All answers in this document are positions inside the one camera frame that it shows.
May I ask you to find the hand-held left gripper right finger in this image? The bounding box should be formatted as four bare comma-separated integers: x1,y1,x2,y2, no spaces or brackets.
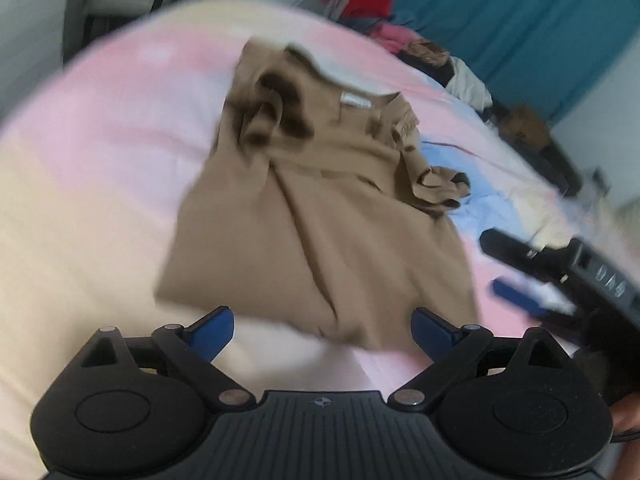
386,307,572,414

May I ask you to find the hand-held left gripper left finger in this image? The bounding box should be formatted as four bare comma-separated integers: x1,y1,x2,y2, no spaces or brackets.
74,306,257,414

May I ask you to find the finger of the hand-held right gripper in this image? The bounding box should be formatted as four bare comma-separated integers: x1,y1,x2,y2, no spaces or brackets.
491,279,583,333
479,228,572,285

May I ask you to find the brown t-shirt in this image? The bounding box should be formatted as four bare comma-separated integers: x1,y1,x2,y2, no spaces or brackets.
154,37,482,352

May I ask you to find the black sofa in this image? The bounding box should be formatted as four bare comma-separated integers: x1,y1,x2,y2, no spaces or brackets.
527,132,587,198

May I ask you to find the cardboard box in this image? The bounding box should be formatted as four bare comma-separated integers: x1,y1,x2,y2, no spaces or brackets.
499,104,549,147

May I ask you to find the white cloth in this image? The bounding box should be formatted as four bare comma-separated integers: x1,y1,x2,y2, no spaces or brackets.
446,56,494,112

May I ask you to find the pastel bed sheet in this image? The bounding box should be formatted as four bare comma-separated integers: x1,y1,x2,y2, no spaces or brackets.
0,0,640,480

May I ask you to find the black cloth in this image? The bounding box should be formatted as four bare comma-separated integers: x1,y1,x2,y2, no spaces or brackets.
419,55,453,87

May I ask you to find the wide blue curtain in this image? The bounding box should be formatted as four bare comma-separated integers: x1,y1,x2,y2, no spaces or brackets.
392,0,640,123

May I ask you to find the brown lace cloth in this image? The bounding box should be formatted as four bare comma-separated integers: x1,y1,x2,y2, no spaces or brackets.
400,39,449,67

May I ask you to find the pink cloth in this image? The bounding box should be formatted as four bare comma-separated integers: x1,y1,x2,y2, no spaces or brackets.
371,21,422,55

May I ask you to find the white desk with drawers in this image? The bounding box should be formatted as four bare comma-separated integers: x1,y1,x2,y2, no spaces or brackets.
61,0,168,63

